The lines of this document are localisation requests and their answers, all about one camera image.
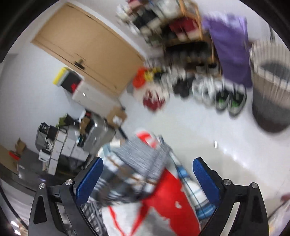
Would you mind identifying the dark plaid fleece jacket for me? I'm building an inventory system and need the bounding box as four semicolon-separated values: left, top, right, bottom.
81;136;171;235

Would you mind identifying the white drawer desk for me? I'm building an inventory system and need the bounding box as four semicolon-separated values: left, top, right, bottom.
35;122;90;176

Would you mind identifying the red and white garment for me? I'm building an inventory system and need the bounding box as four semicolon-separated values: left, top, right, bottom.
102;132;200;235

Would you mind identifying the silver suitcase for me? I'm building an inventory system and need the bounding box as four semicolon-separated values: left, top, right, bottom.
83;114;115;156

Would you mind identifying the green black sneakers pair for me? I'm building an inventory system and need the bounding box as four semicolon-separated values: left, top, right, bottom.
214;85;247;117

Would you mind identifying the cardboard box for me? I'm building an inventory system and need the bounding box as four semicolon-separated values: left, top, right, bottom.
106;106;127;128

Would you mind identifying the white low cabinet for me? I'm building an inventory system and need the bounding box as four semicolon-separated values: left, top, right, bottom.
72;81;120;117

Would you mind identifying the black and yellow shoebox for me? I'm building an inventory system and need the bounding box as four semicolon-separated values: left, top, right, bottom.
53;67;82;94

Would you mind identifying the grey wicker laundry basket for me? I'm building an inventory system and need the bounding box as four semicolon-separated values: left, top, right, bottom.
250;40;289;133

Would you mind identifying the tan wooden door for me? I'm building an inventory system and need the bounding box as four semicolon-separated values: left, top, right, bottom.
32;3;144;97

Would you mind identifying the purple garment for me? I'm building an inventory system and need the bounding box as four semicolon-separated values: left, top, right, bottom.
202;12;252;88

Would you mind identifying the wooden shoe rack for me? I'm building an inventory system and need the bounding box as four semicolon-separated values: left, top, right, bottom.
116;1;222;77

